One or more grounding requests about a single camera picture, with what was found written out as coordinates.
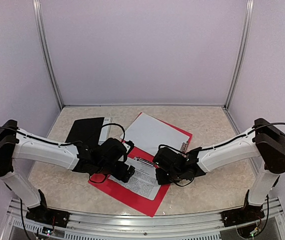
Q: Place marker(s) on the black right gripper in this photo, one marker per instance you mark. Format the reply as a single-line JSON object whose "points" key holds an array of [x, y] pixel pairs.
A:
{"points": [[161, 179]]}

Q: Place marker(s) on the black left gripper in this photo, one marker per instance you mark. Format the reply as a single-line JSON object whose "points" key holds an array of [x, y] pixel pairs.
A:
{"points": [[121, 175]]}

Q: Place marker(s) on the printed sheet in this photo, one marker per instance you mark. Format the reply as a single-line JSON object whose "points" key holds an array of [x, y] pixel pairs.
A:
{"points": [[143, 182]]}

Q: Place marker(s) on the black clip folder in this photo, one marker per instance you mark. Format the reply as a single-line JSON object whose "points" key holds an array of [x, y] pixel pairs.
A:
{"points": [[90, 131]]}

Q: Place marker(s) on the white paper sheet underneath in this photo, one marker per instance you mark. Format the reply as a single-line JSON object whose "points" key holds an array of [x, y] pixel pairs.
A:
{"points": [[148, 132]]}

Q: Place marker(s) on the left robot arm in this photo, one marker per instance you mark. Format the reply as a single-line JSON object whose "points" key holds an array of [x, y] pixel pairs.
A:
{"points": [[19, 144]]}

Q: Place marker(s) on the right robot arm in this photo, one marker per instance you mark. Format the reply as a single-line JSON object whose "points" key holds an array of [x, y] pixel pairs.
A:
{"points": [[263, 140]]}

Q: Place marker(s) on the red folder bottom clip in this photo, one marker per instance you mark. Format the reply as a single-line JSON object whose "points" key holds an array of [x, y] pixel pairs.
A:
{"points": [[184, 146]]}

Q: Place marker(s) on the front aluminium frame rail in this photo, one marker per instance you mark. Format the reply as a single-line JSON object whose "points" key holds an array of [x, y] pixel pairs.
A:
{"points": [[93, 226]]}

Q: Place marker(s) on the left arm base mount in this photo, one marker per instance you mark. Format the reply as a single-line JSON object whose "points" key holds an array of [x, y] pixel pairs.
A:
{"points": [[45, 215]]}

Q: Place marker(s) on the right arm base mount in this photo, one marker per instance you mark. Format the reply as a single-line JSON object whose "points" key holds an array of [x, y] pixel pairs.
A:
{"points": [[245, 214]]}

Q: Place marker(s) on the left aluminium corner post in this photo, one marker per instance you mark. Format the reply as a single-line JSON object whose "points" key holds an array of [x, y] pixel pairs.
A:
{"points": [[37, 8]]}

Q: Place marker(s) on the aluminium corner post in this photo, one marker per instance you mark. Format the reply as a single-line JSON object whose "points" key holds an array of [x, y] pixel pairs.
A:
{"points": [[37, 8], [240, 54]]}

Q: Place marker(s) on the right aluminium corner post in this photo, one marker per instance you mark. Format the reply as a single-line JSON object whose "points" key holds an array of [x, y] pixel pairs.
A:
{"points": [[240, 54]]}

